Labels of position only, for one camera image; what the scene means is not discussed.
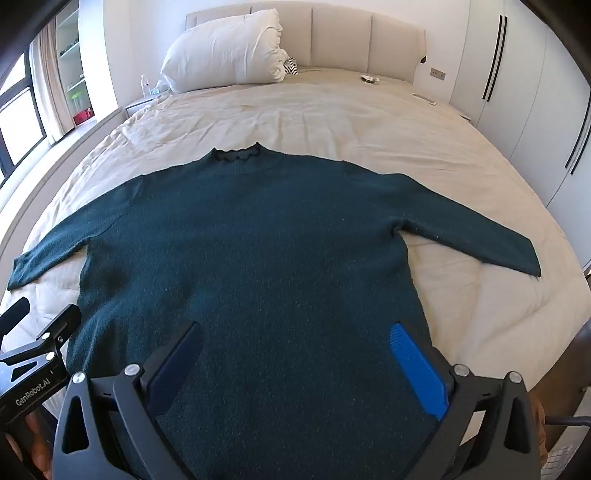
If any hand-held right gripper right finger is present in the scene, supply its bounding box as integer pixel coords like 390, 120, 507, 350
389, 323, 542, 480

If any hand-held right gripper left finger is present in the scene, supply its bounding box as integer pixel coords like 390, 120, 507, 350
51, 320, 204, 480

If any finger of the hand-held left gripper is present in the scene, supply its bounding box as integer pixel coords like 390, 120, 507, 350
0, 304, 83, 370
0, 298, 31, 337

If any dark green towel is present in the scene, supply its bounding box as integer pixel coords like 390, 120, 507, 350
8, 143, 542, 480

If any person's left hand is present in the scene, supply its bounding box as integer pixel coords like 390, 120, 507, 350
21, 411, 55, 470

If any window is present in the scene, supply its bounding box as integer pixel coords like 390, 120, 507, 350
0, 41, 48, 185

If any beige curtain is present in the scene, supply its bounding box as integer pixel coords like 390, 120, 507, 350
36, 23, 71, 145

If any white nightstand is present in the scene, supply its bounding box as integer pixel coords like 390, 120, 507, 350
126, 95, 158, 119

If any bed with beige cover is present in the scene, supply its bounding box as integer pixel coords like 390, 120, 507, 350
0, 67, 591, 407

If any white wardrobe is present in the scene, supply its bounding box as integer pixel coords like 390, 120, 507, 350
450, 0, 591, 224

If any white pillow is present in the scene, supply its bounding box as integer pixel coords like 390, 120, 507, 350
161, 10, 288, 93

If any beige padded headboard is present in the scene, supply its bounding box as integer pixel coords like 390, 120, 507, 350
185, 2, 427, 85

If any white wall shelf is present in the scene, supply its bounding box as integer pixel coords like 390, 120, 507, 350
55, 4, 96, 126

